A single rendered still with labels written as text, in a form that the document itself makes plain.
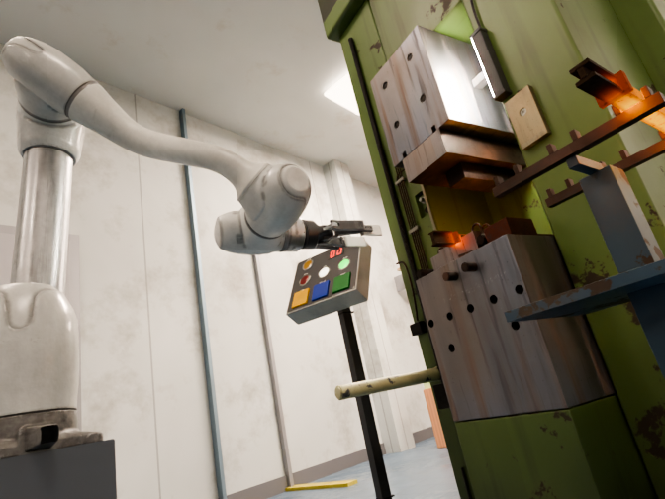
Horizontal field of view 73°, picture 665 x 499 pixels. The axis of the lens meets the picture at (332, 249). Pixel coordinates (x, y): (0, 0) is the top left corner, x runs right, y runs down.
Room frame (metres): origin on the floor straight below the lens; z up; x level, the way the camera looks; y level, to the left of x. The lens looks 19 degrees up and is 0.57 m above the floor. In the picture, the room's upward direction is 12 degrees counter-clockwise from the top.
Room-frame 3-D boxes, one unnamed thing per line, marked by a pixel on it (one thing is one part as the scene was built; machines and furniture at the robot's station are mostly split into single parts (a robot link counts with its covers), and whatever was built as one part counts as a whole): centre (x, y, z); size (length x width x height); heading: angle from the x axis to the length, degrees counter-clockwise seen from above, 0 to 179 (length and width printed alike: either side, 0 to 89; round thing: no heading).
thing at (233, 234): (0.96, 0.18, 1.00); 0.16 x 0.13 x 0.11; 124
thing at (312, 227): (1.07, 0.04, 1.00); 0.09 x 0.08 x 0.07; 124
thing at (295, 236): (1.03, 0.10, 1.00); 0.09 x 0.06 x 0.09; 34
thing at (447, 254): (1.50, -0.55, 0.96); 0.42 x 0.20 x 0.09; 124
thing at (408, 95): (1.46, -0.57, 1.56); 0.42 x 0.39 x 0.40; 124
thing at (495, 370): (1.46, -0.58, 0.69); 0.56 x 0.38 x 0.45; 124
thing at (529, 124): (1.19, -0.66, 1.27); 0.09 x 0.02 x 0.17; 34
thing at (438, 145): (1.50, -0.55, 1.32); 0.42 x 0.20 x 0.10; 124
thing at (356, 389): (1.61, -0.10, 0.62); 0.44 x 0.05 x 0.05; 124
